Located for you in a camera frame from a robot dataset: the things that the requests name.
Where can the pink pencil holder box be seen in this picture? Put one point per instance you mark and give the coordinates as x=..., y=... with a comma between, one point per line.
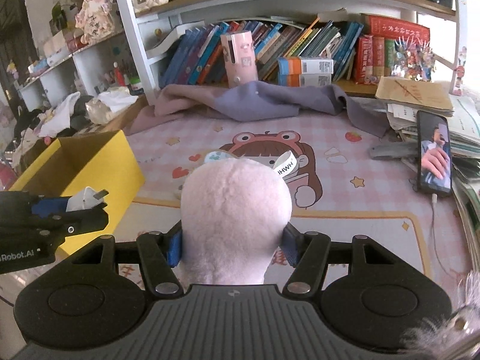
x=239, y=58

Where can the black smartphone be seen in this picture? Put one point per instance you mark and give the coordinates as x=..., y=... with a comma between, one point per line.
x=434, y=154

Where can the orange white medicine boxes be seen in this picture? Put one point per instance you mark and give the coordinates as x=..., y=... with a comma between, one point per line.
x=303, y=72

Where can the yellow cardboard box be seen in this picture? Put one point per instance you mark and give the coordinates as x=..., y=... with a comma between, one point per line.
x=96, y=160

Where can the purple pink towel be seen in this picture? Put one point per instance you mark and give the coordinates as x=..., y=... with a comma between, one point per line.
x=254, y=101

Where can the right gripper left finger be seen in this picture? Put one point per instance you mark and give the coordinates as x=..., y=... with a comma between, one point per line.
x=160, y=253

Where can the red dictionary books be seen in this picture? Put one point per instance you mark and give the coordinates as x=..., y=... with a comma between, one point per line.
x=390, y=47

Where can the yellow tape roll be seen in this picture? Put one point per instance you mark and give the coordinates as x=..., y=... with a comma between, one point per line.
x=284, y=164

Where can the white clothes pile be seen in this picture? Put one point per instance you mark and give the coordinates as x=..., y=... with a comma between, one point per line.
x=68, y=118

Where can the white bookshelf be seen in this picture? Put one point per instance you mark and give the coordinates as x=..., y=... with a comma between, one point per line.
x=139, y=28

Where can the row of blue books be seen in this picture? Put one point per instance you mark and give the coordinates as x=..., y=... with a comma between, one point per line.
x=197, y=56

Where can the pink printed tablecloth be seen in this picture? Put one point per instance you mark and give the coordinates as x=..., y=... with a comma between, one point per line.
x=360, y=195

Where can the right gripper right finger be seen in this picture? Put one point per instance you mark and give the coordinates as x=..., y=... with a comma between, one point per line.
x=307, y=253

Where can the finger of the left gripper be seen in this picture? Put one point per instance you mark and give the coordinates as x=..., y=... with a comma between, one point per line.
x=49, y=206

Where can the stack of papers and books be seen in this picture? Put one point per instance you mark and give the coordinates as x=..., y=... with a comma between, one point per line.
x=403, y=99

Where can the pink plush pig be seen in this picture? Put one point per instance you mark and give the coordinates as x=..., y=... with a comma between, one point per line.
x=233, y=213

